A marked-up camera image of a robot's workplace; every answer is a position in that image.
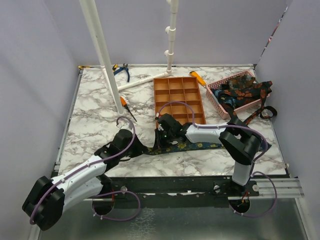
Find white pvc pipe frame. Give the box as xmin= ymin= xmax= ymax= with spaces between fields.
xmin=79 ymin=0 xmax=179 ymax=115

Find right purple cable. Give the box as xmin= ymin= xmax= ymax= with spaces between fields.
xmin=154 ymin=100 xmax=278 ymax=218

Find yellow utility knife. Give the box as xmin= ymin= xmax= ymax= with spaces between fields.
xmin=189 ymin=71 xmax=206 ymax=87

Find pink perforated plastic basket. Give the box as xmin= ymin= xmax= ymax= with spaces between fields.
xmin=206 ymin=70 xmax=277 ymax=124

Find yellow black tool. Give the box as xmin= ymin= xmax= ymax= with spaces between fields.
xmin=78 ymin=65 xmax=95 ymax=69

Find orange handled screwdriver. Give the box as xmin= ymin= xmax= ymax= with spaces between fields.
xmin=120 ymin=96 xmax=137 ymax=122

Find yellow handled cutter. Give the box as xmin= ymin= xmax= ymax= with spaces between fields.
xmin=112 ymin=63 xmax=118 ymax=72

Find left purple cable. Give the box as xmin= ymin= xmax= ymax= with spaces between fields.
xmin=29 ymin=116 xmax=141 ymax=225

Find black orange floral tie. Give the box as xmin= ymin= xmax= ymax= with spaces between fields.
xmin=221 ymin=81 xmax=278 ymax=125

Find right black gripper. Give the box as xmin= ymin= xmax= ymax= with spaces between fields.
xmin=153 ymin=128 xmax=175 ymax=152

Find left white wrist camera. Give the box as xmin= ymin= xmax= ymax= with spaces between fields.
xmin=117 ymin=122 xmax=132 ymax=131

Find navy yellow floral tie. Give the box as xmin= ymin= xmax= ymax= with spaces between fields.
xmin=145 ymin=142 xmax=224 ymax=156

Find black metal base rail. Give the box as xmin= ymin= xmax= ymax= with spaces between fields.
xmin=49 ymin=174 xmax=288 ymax=210

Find blue handled pliers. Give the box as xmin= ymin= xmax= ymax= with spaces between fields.
xmin=112 ymin=63 xmax=131 ymax=83

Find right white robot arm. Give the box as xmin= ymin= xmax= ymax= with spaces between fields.
xmin=155 ymin=113 xmax=269 ymax=196

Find dark paisley tie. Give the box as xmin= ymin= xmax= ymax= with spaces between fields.
xmin=228 ymin=74 xmax=256 ymax=90

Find wooden compartment tray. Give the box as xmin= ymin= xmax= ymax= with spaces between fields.
xmin=153 ymin=76 xmax=206 ymax=125

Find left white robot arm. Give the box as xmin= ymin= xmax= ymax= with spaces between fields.
xmin=22 ymin=129 xmax=148 ymax=231

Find purple cable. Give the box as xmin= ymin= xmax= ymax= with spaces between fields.
xmin=29 ymin=116 xmax=141 ymax=225
xmin=154 ymin=100 xmax=278 ymax=218

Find blue floral tie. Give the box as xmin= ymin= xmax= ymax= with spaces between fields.
xmin=210 ymin=88 xmax=238 ymax=109

